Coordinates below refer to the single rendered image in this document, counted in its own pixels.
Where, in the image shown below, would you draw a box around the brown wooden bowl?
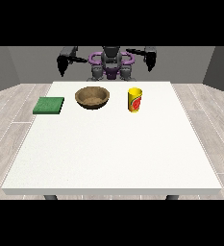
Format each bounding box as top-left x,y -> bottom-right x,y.
74,86 -> 111,111

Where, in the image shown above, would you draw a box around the yellow cup with melon print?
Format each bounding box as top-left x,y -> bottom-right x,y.
127,86 -> 143,113

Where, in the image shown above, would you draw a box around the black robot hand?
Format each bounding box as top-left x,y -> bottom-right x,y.
125,48 -> 158,73
56,54 -> 88,78

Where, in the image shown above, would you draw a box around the grey robot trunk purple rings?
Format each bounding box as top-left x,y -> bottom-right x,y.
87,46 -> 137,83

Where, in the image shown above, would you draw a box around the green square pad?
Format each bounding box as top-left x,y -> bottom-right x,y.
32,96 -> 65,115

